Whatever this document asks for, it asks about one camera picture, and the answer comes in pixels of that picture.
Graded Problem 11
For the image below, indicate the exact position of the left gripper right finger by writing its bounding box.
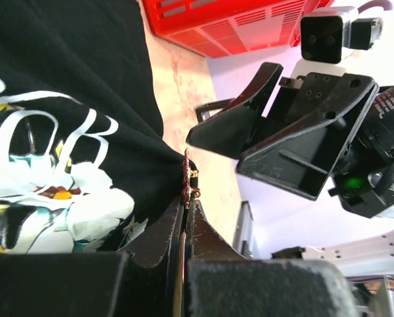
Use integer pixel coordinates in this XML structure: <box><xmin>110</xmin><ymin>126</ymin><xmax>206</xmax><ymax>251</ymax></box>
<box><xmin>184</xmin><ymin>200</ymin><xmax>359</xmax><ymax>316</ymax></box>

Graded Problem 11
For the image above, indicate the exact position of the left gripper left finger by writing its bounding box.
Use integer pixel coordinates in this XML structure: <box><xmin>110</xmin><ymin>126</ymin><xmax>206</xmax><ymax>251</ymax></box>
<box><xmin>0</xmin><ymin>199</ymin><xmax>184</xmax><ymax>316</ymax></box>

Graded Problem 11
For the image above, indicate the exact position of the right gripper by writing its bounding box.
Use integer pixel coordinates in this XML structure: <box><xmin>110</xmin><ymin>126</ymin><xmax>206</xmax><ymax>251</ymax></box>
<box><xmin>186</xmin><ymin>62</ymin><xmax>379</xmax><ymax>200</ymax></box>

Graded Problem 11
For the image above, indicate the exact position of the pink gold brooch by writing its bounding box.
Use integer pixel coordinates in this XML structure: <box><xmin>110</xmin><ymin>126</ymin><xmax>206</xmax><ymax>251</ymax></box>
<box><xmin>181</xmin><ymin>148</ymin><xmax>201</xmax><ymax>209</ymax></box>

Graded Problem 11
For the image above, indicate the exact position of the black floral t-shirt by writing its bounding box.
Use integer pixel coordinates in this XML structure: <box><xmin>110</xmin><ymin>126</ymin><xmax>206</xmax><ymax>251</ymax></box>
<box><xmin>0</xmin><ymin>1</ymin><xmax>184</xmax><ymax>254</ymax></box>

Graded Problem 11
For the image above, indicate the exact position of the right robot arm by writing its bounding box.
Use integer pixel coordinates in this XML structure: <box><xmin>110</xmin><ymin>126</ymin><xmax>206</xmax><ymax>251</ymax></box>
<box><xmin>186</xmin><ymin>62</ymin><xmax>394</xmax><ymax>218</ymax></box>

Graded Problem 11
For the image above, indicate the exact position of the black brooch display box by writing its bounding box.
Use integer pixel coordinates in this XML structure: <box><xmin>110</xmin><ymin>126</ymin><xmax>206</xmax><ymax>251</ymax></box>
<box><xmin>195</xmin><ymin>98</ymin><xmax>233</xmax><ymax>123</ymax></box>

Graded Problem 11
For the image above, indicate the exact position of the red plastic basket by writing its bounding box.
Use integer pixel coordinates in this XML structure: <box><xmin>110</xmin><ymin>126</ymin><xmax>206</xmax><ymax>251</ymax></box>
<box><xmin>142</xmin><ymin>0</ymin><xmax>333</xmax><ymax>58</ymax></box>

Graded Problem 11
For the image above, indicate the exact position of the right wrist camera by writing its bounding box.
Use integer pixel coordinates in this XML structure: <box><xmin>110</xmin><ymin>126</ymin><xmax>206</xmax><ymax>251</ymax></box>
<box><xmin>292</xmin><ymin>6</ymin><xmax>383</xmax><ymax>78</ymax></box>

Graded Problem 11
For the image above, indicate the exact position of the aluminium frame rail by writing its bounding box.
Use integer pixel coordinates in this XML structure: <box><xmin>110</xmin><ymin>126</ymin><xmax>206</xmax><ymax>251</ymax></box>
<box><xmin>231</xmin><ymin>199</ymin><xmax>394</xmax><ymax>317</ymax></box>

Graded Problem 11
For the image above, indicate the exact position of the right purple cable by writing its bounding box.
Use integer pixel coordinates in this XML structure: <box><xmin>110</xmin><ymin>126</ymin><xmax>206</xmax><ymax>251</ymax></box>
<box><xmin>355</xmin><ymin>0</ymin><xmax>393</xmax><ymax>14</ymax></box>

